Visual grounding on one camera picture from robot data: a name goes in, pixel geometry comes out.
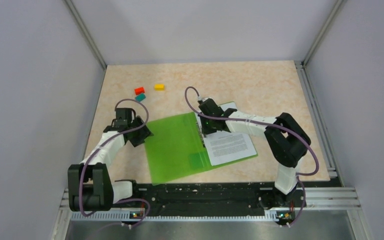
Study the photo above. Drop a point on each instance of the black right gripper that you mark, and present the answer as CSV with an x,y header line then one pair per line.
x,y
206,130

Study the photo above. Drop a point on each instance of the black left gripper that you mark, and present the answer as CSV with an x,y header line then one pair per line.
x,y
144,132

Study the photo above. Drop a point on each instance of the metal folder clip mechanism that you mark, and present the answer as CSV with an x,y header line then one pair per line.
x,y
202,136

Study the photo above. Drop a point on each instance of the printed paper sheet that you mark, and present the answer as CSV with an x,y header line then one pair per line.
x,y
227,147

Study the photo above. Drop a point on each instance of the green plastic folder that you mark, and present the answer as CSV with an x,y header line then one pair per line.
x,y
175,150

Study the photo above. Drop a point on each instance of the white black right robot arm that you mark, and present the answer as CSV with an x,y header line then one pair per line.
x,y
286,138

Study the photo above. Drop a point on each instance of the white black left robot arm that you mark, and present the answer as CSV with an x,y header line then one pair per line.
x,y
90,188

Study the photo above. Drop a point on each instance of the teal block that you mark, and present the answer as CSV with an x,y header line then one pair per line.
x,y
140,97

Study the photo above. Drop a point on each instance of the red block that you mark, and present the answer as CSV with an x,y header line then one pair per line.
x,y
139,90

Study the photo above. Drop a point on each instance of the yellow block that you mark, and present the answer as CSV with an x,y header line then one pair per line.
x,y
159,87

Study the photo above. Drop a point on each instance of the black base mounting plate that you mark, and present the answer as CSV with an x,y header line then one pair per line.
x,y
230,199

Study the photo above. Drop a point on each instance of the aluminium side rail right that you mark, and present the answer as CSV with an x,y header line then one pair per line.
x,y
319,125

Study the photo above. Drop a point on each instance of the aluminium frame post left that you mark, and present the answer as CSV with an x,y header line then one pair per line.
x,y
75,14

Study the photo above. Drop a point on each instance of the aluminium frame post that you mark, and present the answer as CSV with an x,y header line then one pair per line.
x,y
336,9
75,14

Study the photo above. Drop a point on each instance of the aluminium front rail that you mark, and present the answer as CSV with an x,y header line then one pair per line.
x,y
316,199

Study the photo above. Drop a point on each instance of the aluminium frame post right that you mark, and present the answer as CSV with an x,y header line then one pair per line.
x,y
336,9

